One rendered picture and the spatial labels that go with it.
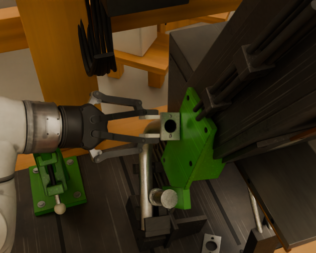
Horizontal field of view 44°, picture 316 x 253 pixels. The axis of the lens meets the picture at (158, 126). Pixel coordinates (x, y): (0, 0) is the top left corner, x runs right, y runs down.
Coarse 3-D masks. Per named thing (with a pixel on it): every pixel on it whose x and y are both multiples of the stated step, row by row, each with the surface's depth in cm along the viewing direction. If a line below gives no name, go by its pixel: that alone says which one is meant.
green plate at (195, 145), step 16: (192, 96) 73; (192, 112) 73; (192, 128) 73; (208, 128) 68; (176, 144) 80; (192, 144) 74; (208, 144) 70; (176, 160) 80; (192, 160) 74; (208, 160) 75; (176, 176) 81; (192, 176) 75; (208, 176) 80
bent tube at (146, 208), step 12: (156, 120) 81; (168, 120) 80; (144, 132) 86; (156, 132) 81; (168, 132) 80; (144, 144) 88; (144, 156) 89; (144, 168) 89; (144, 180) 88; (144, 192) 88; (144, 204) 88; (144, 216) 88
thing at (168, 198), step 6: (150, 192) 85; (156, 192) 83; (162, 192) 79; (168, 192) 79; (174, 192) 80; (150, 198) 84; (156, 198) 81; (162, 198) 78; (168, 198) 79; (174, 198) 80; (156, 204) 85; (162, 204) 79; (168, 204) 79; (174, 204) 79
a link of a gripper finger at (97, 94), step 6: (96, 90) 71; (96, 96) 71; (102, 96) 71; (108, 96) 72; (114, 96) 73; (102, 102) 74; (108, 102) 73; (114, 102) 73; (120, 102) 73; (126, 102) 74; (132, 102) 74; (138, 102) 75
